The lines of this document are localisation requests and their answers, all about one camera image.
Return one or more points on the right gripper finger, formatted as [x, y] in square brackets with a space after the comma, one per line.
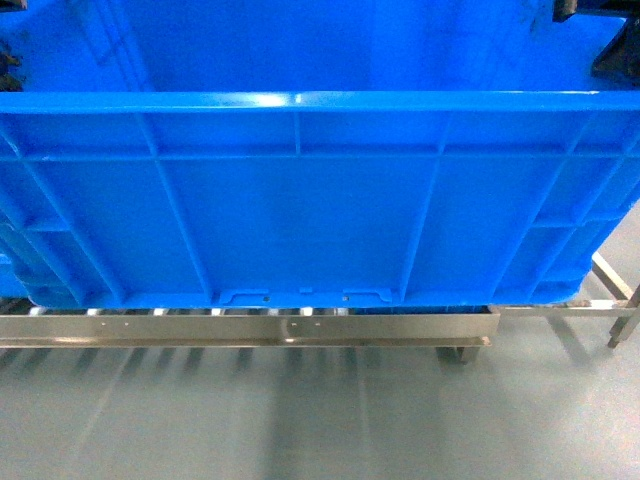
[619, 61]
[564, 9]

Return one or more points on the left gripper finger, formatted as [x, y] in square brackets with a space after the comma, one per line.
[9, 83]

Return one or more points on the blue plastic crate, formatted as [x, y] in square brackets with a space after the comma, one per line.
[283, 154]

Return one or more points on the steel roller shelf frame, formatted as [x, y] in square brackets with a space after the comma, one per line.
[24, 325]

